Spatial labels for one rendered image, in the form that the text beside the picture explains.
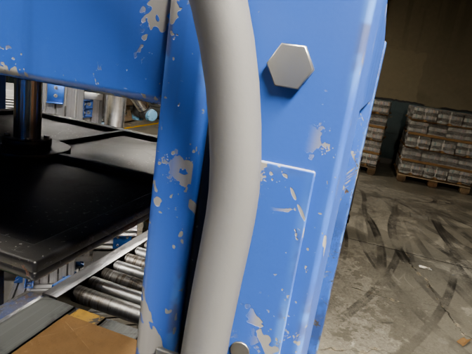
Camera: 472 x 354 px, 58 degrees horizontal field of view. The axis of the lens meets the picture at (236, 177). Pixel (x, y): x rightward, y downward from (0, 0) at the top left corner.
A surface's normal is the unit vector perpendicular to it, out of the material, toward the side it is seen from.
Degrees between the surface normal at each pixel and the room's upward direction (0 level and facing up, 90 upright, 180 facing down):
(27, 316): 0
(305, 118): 90
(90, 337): 0
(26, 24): 90
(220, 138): 94
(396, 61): 90
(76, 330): 0
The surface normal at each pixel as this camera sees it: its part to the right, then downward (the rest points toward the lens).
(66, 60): -0.32, 0.19
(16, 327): 0.14, -0.96
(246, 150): 0.48, 0.21
